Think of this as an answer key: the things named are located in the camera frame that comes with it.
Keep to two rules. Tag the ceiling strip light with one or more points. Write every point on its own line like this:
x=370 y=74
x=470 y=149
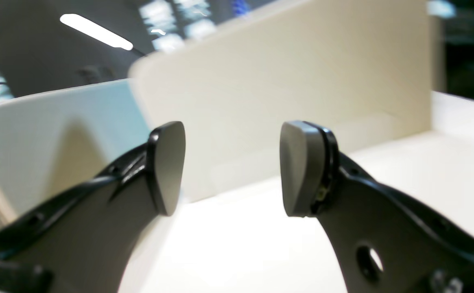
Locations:
x=95 y=31

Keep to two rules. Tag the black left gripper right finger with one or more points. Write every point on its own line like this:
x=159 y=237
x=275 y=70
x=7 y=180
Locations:
x=384 y=240

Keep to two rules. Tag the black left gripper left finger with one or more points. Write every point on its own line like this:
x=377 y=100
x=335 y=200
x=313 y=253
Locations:
x=81 y=240

